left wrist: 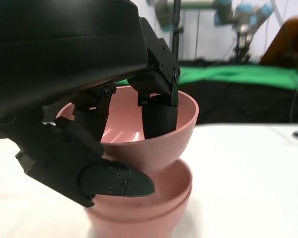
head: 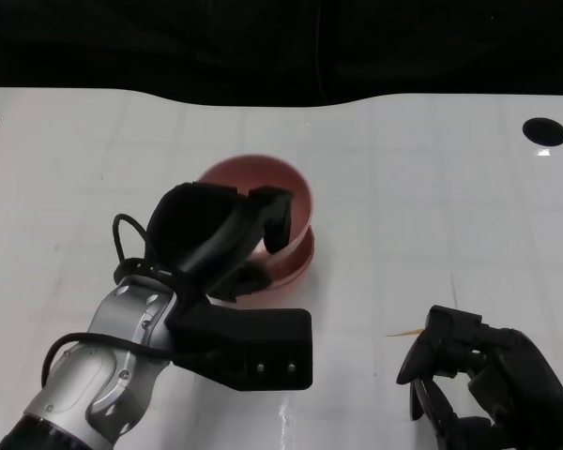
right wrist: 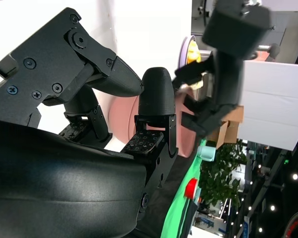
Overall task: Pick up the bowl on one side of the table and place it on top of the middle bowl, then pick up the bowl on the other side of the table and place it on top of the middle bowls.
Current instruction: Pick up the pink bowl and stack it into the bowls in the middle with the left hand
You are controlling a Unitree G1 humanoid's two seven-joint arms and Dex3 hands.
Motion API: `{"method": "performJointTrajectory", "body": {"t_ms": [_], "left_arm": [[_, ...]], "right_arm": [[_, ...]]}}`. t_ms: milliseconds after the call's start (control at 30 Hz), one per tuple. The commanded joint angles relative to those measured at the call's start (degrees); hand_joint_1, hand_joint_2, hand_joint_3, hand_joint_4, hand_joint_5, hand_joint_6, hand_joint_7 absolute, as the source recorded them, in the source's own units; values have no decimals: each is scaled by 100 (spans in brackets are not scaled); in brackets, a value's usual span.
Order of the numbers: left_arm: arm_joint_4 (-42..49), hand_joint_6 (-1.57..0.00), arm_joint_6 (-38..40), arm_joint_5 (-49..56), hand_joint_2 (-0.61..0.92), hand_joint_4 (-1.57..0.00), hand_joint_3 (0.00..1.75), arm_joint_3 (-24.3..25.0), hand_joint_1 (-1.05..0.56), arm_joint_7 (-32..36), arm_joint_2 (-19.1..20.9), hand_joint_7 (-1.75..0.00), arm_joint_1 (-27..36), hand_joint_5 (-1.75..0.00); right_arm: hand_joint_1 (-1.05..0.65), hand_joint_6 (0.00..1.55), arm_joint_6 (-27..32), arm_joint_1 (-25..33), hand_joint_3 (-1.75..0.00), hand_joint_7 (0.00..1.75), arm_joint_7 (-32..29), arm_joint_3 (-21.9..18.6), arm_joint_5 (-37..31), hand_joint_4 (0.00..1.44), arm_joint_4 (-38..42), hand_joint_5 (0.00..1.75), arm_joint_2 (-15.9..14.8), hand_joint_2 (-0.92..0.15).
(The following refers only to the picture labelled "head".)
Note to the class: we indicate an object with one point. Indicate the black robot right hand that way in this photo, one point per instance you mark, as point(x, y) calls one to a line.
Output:
point(525, 389)

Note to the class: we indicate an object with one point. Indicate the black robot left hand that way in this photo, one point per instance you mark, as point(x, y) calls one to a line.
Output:
point(192, 225)

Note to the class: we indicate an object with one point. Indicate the pink plastic bowl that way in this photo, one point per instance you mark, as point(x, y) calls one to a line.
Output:
point(291, 279)
point(309, 244)
point(244, 173)

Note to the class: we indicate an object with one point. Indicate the black backdrop curtain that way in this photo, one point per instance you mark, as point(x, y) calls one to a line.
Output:
point(169, 42)

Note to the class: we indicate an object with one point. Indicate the black round table grommet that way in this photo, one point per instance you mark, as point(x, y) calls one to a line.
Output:
point(544, 131)

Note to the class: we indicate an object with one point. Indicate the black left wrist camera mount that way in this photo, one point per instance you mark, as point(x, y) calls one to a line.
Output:
point(263, 342)

